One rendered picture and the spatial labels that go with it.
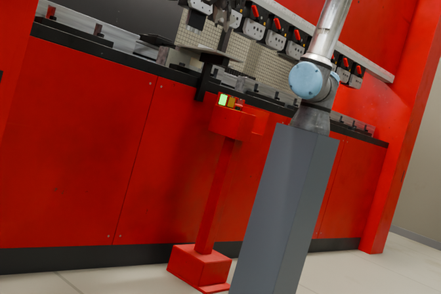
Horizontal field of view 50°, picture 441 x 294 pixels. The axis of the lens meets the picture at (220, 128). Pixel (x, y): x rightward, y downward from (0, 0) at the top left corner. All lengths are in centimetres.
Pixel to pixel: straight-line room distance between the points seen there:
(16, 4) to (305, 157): 105
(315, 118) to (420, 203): 382
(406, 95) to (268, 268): 249
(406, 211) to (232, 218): 323
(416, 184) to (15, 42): 461
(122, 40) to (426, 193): 412
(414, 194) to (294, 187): 386
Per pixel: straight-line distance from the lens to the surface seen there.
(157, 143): 206
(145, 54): 240
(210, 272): 217
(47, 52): 172
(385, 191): 394
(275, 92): 277
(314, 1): 295
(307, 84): 163
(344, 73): 334
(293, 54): 282
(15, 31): 156
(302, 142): 172
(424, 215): 548
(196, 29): 230
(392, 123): 398
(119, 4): 263
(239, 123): 202
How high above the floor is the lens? 76
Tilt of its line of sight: 2 degrees down
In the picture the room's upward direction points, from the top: 16 degrees clockwise
